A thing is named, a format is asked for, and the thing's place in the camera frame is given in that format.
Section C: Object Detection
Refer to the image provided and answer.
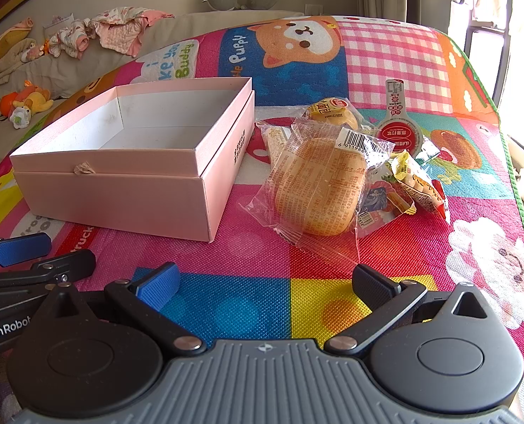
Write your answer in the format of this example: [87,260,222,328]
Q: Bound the pink floral clothes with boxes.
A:
[87,6,175,58]

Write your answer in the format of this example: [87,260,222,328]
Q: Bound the orange plush toy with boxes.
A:
[0,79,55,118]

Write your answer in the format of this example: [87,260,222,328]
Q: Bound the red round lid packet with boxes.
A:
[374,78,424,156]

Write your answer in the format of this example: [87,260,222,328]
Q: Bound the round yellow cake packet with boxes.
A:
[301,97,365,132]

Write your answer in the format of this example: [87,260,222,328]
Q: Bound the pink yellow garment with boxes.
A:
[0,18,34,74]

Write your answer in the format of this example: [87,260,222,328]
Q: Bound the white green toy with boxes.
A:
[8,105,33,130]

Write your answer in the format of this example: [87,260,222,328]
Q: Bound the yellow snack packet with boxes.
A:
[388,150,450,222]

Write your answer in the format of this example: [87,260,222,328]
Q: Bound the clear wrapped bread packet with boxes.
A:
[239,120,395,266]

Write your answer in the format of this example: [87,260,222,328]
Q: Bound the colourful printed play mat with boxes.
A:
[0,14,524,424]

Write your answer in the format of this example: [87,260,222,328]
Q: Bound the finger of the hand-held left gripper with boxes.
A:
[0,249,97,294]
[0,232,53,271]

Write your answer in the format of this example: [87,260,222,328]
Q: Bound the beige sofa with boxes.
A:
[0,9,309,177]

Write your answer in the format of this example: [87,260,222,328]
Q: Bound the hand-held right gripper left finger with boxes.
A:
[45,261,207,357]

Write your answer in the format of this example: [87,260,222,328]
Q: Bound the white pink baby clothes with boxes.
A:
[47,18,91,59]

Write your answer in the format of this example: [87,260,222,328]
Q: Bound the small doll toy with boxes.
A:
[21,39,51,63]

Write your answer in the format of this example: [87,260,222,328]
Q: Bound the beige cloth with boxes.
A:
[0,37,38,87]

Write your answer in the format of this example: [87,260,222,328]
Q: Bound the pink cardboard box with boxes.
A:
[10,77,256,243]

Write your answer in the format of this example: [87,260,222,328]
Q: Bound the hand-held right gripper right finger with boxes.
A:
[324,264,490,357]

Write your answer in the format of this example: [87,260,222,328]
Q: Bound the clear cereal bar packet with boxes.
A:
[255,120,289,164]

